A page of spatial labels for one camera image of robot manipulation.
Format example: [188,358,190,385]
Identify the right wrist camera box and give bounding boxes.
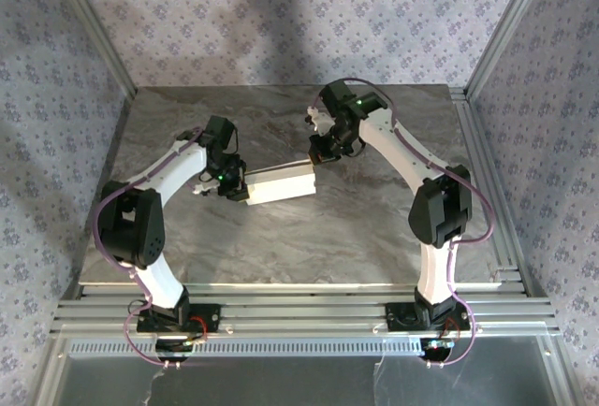
[306,106,336,134]

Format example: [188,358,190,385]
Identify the aluminium extrusion base frame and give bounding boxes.
[50,283,562,340]

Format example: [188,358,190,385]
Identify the grey metal sheet panel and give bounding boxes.
[55,353,558,406]

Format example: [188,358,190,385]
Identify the grey slotted cable duct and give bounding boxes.
[68,336,422,356]

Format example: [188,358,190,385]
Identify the aluminium side rail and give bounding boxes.
[449,87,548,297]

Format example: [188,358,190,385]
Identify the small control circuit board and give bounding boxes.
[154,338,207,363]
[419,338,456,361]

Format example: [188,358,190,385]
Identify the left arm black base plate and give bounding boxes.
[136,303,221,333]

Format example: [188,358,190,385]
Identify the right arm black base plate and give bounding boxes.
[385,301,471,332]

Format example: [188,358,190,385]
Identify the white paper box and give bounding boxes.
[245,156,319,206]

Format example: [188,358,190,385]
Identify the aluminium corner post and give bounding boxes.
[464,0,557,101]
[46,0,139,101]

